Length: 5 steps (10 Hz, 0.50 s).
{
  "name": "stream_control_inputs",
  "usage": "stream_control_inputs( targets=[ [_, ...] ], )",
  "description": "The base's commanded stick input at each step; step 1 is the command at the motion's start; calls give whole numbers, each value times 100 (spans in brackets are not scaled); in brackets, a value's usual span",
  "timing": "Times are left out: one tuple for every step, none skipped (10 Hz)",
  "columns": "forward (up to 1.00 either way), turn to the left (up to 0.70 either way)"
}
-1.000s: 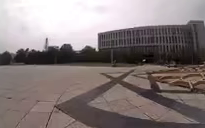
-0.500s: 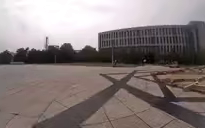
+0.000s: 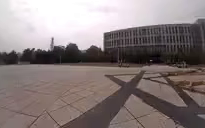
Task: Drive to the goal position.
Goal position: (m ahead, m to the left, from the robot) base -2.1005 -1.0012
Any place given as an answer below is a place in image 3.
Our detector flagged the vehicle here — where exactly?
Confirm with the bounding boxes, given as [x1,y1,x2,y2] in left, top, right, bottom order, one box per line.
[175,61,189,69]

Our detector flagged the row of trees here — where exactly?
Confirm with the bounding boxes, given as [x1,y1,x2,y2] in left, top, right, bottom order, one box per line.
[0,42,112,65]

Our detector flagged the slim tower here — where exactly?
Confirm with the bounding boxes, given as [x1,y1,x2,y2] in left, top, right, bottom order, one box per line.
[49,36,55,52]

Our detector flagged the grey building with grid windows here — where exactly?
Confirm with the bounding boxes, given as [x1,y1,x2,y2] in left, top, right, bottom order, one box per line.
[103,18,205,65]

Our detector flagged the grey paved plaza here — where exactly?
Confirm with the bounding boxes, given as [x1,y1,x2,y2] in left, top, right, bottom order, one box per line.
[0,63,205,128]

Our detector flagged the low yellow racks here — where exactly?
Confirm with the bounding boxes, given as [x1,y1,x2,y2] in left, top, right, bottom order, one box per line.
[146,66,205,99]

